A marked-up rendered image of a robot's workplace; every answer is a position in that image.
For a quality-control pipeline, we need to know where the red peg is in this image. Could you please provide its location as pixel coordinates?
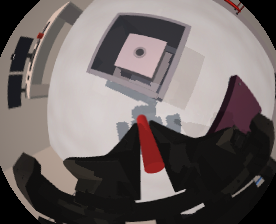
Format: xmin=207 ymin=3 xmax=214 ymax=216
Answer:
xmin=137 ymin=115 xmax=165 ymax=173

